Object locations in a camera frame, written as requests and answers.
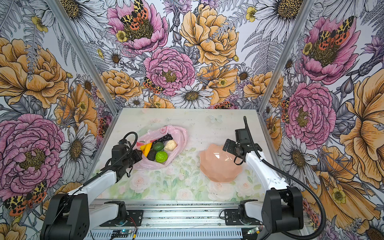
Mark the left green circuit board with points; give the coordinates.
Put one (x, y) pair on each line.
(120, 233)

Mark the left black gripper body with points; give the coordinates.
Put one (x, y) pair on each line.
(132, 159)

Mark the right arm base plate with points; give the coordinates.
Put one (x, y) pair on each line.
(233, 217)

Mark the yellow banana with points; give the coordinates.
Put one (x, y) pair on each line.
(147, 148)

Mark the left aluminium frame post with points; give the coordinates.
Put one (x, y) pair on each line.
(71, 32)

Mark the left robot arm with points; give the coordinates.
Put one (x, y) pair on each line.
(69, 216)

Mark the bright green lime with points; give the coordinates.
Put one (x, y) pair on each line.
(161, 157)

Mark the pink plastic bag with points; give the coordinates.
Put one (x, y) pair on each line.
(179, 134)

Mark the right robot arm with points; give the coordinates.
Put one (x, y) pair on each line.
(282, 207)

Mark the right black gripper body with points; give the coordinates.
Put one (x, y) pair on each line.
(232, 148)

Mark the right aluminium frame post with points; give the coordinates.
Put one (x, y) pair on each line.
(291, 40)

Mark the white vented cable duct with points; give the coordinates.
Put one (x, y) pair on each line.
(171, 234)

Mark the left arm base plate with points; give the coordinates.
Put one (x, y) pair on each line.
(132, 218)

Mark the aluminium frame post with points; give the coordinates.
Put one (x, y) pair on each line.
(291, 40)
(71, 32)

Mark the right green circuit board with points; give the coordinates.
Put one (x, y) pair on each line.
(253, 231)

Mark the black plum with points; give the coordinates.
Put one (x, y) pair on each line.
(152, 155)

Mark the dark purple grape bunch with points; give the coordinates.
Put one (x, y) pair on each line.
(163, 139)

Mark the green circuit board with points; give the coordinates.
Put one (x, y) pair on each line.
(253, 231)
(120, 233)

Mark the pink scalloped plate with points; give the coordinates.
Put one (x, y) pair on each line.
(218, 165)

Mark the aluminium mounting rail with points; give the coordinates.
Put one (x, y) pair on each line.
(179, 214)

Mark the dark green avocado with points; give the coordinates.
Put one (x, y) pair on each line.
(158, 146)

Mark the cream garlic bulb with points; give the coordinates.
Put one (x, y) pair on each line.
(170, 145)

